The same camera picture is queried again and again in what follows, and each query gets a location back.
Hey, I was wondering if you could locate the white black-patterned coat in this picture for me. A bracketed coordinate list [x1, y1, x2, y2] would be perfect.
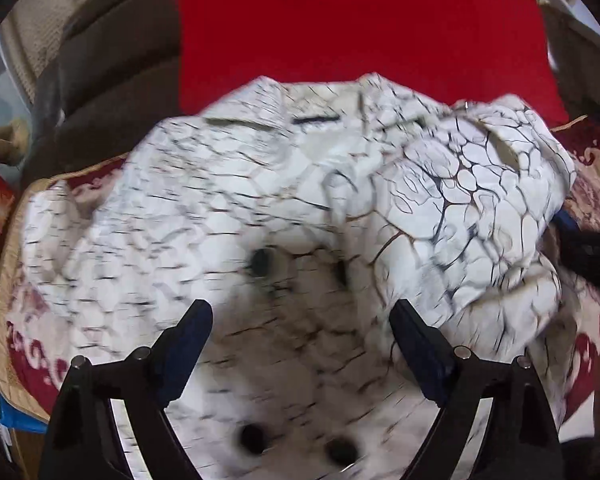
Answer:
[22, 75, 576, 479]

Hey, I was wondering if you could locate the floral red beige sofa cover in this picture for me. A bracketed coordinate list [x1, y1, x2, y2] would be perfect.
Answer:
[0, 116, 600, 422]

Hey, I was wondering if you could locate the red folded blanket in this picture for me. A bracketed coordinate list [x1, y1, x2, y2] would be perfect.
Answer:
[178, 0, 568, 126]

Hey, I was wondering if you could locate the beige padded jacket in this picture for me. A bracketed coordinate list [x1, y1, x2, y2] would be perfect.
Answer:
[0, 118, 30, 166]

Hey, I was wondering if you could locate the dark brown leather sofa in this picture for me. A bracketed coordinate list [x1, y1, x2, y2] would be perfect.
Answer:
[20, 0, 181, 186]

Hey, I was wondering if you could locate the beige dotted curtain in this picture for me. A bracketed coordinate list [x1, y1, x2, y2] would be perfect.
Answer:
[0, 0, 87, 106]

